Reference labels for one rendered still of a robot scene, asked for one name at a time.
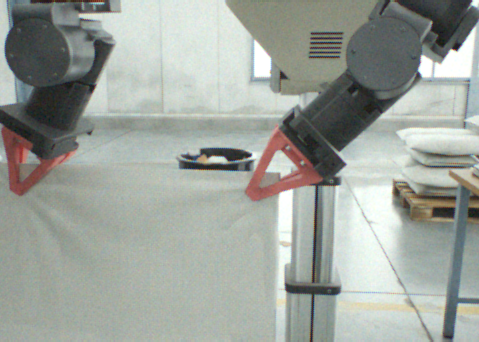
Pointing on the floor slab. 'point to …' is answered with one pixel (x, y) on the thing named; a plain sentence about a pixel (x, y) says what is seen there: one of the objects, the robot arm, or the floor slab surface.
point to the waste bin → (218, 156)
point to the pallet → (419, 205)
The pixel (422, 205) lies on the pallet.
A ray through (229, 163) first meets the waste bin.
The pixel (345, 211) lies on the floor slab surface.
